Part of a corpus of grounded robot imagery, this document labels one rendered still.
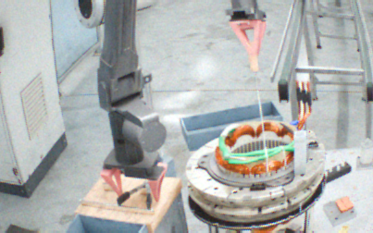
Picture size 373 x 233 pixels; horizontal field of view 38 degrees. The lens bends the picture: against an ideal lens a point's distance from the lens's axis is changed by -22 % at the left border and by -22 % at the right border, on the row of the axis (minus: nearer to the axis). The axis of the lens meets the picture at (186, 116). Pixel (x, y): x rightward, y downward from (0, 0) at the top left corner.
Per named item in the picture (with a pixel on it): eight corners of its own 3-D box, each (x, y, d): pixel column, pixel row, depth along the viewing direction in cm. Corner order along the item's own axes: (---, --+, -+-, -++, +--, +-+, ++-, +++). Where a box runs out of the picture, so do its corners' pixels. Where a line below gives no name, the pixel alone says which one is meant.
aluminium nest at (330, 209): (356, 216, 156) (357, 210, 155) (332, 226, 155) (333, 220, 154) (345, 200, 167) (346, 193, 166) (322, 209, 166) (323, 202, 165)
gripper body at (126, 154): (150, 176, 124) (144, 141, 121) (104, 171, 127) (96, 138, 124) (161, 159, 130) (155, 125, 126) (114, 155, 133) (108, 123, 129)
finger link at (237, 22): (274, 55, 130) (266, 14, 130) (265, 54, 124) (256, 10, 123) (244, 57, 133) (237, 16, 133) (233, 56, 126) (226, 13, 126)
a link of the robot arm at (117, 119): (125, 94, 126) (101, 104, 123) (145, 104, 121) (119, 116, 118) (130, 127, 129) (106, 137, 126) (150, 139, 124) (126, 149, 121)
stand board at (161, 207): (153, 232, 125) (151, 224, 124) (77, 220, 131) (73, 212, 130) (182, 187, 142) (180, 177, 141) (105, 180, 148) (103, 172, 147)
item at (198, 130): (276, 190, 183) (272, 100, 172) (284, 205, 173) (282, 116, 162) (193, 209, 181) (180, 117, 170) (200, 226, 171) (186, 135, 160)
